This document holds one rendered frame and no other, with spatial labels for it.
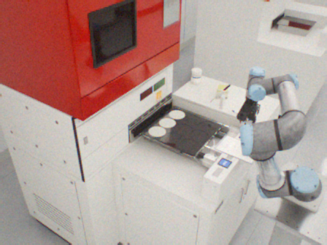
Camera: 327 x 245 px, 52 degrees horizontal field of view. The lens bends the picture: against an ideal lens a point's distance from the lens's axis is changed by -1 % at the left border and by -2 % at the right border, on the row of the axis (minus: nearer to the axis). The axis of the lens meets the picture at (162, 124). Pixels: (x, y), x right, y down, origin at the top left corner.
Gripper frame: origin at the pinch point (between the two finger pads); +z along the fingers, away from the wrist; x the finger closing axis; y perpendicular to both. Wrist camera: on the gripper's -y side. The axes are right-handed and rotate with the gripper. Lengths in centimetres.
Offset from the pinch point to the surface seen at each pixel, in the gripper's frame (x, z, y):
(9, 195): 164, 103, -56
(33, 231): 120, 103, -68
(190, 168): 18.9, 20.5, -22.2
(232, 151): 0.7, 6.1, -12.4
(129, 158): 51, 21, -35
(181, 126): 38.2, 12.6, -1.1
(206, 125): 26.7, 12.6, 8.8
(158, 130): 47, 13, -12
